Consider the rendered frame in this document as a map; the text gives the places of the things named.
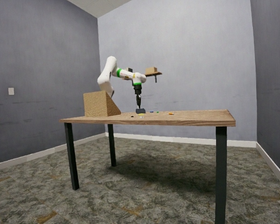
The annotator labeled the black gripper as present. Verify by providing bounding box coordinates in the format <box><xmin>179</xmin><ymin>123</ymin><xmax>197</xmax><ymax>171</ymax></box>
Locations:
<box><xmin>135</xmin><ymin>90</ymin><xmax>141</xmax><ymax>109</ymax></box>

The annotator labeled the black rack of bins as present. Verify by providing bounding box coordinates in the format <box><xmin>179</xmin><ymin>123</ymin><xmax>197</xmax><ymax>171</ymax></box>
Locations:
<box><xmin>136</xmin><ymin>108</ymin><xmax>146</xmax><ymax>114</ymax></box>

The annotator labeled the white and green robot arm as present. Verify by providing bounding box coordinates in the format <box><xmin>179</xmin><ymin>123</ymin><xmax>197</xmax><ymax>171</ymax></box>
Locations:
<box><xmin>98</xmin><ymin>56</ymin><xmax>147</xmax><ymax>98</ymax></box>

